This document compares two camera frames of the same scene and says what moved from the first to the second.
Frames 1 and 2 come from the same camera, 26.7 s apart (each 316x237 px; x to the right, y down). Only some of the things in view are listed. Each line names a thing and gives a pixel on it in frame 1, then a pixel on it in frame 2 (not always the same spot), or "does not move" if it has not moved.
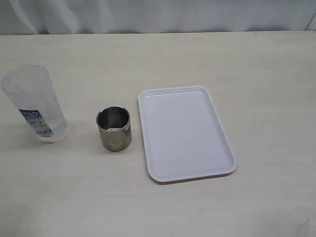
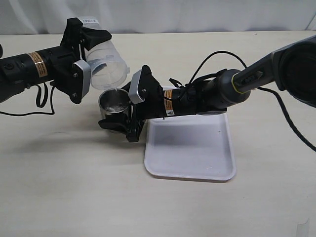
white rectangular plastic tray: x=185 y=137 does not move
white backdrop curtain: x=43 y=17 does not move
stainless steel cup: x=114 y=122 → x=114 y=101
